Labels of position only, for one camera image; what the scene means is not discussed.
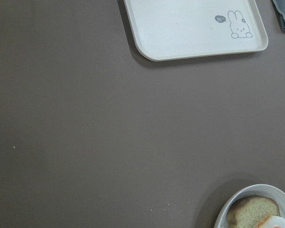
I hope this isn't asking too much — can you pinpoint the bread slice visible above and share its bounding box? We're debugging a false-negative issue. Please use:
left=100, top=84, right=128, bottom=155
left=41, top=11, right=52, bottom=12
left=227, top=196, right=280, bottom=228

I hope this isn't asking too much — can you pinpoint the fried egg toy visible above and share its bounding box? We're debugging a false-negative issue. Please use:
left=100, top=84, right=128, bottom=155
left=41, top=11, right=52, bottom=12
left=253, top=215, right=285, bottom=228

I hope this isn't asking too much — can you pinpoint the cream rabbit tray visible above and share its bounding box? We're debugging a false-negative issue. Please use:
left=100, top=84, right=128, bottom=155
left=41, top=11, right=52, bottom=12
left=124, top=0, right=268, bottom=61

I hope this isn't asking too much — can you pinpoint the white round plate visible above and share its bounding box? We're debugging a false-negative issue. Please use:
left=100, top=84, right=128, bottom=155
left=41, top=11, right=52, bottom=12
left=214, top=184, right=285, bottom=228

